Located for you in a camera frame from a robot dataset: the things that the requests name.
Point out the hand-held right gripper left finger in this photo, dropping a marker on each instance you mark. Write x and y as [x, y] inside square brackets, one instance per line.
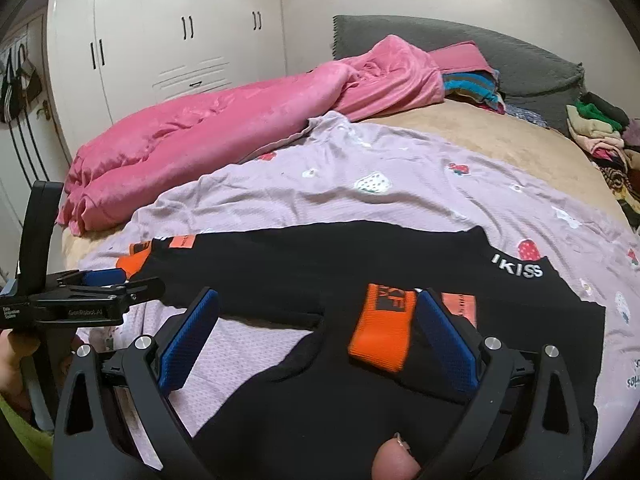
[190, 340]

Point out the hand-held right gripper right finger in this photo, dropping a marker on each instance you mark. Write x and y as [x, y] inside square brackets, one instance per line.
[445, 345]

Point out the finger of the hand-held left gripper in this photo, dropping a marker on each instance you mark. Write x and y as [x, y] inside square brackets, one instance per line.
[145, 288]
[102, 276]

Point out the black sweater with orange cuffs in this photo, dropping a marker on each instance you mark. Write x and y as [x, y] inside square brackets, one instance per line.
[325, 260]

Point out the stack of striped folded clothes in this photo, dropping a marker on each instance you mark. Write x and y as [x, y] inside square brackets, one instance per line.
[470, 86]

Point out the pile of mixed clothes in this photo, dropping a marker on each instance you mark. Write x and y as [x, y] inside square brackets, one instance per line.
[605, 125]

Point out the person's left hand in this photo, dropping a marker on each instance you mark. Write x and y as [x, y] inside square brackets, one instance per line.
[15, 360]

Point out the person's right hand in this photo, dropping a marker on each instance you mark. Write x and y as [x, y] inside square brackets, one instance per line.
[395, 462]

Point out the hanging bags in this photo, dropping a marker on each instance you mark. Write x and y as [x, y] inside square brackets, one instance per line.
[20, 85]

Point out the yellow-green cloth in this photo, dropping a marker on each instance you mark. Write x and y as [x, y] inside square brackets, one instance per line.
[25, 435]

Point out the pink fleece blanket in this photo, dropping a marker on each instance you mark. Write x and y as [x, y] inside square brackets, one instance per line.
[200, 120]

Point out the purple printed bed cover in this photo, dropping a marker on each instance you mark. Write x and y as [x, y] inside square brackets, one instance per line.
[350, 165]

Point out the beige bed sheet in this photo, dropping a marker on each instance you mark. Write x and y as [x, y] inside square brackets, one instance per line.
[500, 135]

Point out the white wardrobe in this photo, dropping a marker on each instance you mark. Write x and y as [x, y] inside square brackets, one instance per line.
[140, 35]

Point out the blue floral cloth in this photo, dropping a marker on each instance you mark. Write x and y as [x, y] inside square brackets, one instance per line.
[525, 115]

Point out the pink pillow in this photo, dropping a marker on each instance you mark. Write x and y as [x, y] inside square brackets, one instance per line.
[460, 57]

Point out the grey headboard cushion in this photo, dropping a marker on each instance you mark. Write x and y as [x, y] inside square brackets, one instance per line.
[525, 65]

